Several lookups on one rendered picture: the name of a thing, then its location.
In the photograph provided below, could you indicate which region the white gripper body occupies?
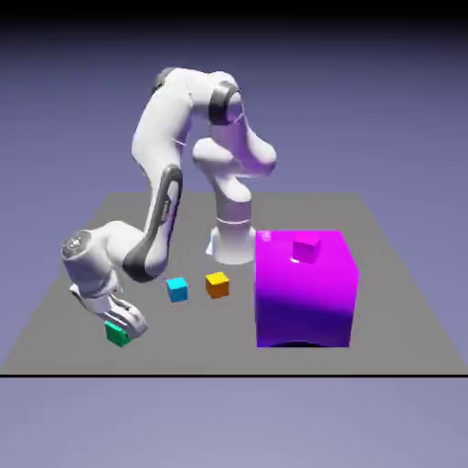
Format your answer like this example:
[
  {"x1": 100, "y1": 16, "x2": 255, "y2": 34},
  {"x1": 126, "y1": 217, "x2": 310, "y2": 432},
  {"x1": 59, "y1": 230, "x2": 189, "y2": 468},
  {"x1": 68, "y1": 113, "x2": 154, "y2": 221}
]
[{"x1": 82, "y1": 294, "x2": 149, "y2": 340}]

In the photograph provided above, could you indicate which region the small green cube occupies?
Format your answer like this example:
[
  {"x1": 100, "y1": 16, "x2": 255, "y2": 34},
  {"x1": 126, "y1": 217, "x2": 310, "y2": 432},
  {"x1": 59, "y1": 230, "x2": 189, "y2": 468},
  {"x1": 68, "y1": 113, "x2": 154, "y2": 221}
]
[{"x1": 104, "y1": 320, "x2": 132, "y2": 348}]

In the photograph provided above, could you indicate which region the small cyan cube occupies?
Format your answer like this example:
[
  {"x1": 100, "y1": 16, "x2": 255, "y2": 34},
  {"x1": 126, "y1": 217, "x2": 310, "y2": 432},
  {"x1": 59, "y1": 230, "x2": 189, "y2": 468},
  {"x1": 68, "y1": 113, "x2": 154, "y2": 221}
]
[{"x1": 165, "y1": 276, "x2": 190, "y2": 303}]

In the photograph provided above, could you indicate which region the small orange cube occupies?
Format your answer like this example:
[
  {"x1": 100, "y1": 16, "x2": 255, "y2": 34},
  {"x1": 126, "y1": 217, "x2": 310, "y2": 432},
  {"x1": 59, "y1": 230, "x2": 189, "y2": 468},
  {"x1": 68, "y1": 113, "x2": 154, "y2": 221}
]
[{"x1": 205, "y1": 271, "x2": 230, "y2": 299}]

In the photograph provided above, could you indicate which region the small magenta cube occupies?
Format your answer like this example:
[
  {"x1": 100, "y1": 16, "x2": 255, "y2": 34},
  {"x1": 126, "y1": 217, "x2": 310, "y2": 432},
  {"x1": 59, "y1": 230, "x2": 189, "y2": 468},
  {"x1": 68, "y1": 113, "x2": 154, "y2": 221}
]
[{"x1": 292, "y1": 235, "x2": 322, "y2": 265}]

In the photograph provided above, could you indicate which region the large magenta box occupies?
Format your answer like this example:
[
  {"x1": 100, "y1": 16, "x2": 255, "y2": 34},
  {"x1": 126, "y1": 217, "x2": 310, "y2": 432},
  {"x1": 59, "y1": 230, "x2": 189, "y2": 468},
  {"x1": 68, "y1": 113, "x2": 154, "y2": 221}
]
[{"x1": 254, "y1": 229, "x2": 360, "y2": 349}]

